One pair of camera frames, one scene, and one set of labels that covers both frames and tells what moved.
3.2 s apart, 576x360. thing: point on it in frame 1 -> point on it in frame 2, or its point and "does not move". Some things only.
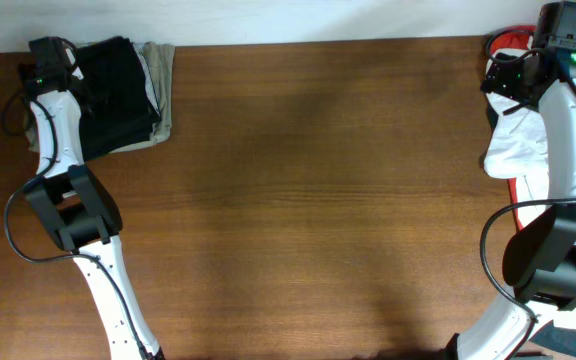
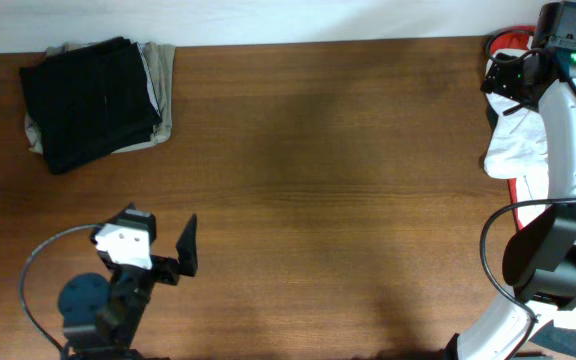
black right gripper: x=500 y=79 does not move
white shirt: x=518 y=152 does not move
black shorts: x=118 y=107 does not move
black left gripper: x=97 y=101 -> x=168 y=267
